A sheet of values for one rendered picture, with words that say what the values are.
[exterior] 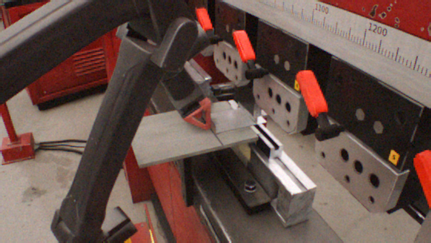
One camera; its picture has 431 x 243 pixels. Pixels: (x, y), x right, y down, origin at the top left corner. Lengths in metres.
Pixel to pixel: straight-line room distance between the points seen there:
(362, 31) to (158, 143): 0.48
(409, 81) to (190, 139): 0.49
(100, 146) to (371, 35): 0.38
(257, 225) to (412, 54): 0.48
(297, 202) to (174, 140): 0.29
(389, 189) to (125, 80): 0.36
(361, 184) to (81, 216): 0.41
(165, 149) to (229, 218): 0.20
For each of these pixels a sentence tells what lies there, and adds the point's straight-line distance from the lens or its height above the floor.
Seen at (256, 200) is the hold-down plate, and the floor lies 0.90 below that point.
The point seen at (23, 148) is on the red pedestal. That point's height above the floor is 0.09.
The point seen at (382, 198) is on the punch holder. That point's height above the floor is 1.13.
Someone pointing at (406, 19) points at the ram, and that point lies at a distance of 0.38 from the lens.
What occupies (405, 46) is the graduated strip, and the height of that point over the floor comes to 1.31.
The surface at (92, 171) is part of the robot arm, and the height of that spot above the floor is 1.10.
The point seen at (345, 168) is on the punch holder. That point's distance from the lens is 0.48.
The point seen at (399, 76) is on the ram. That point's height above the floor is 1.28.
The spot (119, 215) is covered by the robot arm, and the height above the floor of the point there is 0.95.
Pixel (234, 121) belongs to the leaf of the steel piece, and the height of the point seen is 1.00.
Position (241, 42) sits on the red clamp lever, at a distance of 0.61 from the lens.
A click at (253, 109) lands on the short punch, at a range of 0.76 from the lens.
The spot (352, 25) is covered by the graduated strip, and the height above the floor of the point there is 1.31.
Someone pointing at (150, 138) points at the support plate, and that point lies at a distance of 0.75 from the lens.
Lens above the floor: 1.41
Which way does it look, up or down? 31 degrees down
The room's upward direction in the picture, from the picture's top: straight up
